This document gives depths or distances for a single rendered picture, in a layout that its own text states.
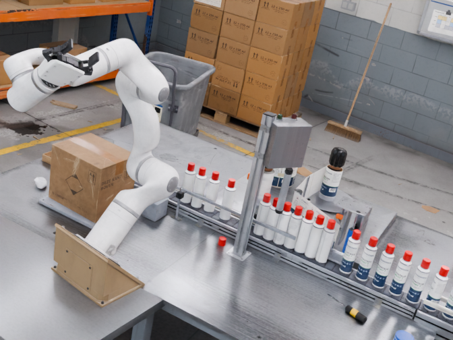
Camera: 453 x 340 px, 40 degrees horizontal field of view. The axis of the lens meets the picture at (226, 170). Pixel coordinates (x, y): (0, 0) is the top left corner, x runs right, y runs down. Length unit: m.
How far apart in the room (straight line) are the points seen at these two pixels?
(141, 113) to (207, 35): 4.21
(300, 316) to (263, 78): 3.97
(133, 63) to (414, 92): 5.29
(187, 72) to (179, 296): 3.52
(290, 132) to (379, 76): 4.80
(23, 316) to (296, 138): 1.23
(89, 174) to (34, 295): 0.61
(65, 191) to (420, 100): 4.96
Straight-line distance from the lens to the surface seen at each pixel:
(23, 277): 2.50
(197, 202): 2.96
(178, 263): 2.65
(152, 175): 2.38
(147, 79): 2.15
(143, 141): 2.32
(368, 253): 2.68
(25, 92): 1.93
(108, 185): 2.76
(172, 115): 5.03
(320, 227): 2.72
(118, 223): 2.38
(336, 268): 2.79
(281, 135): 2.49
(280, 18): 6.06
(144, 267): 2.60
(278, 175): 3.32
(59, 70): 1.84
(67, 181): 2.85
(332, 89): 7.50
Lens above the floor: 2.30
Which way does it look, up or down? 25 degrees down
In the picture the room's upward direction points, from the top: 11 degrees clockwise
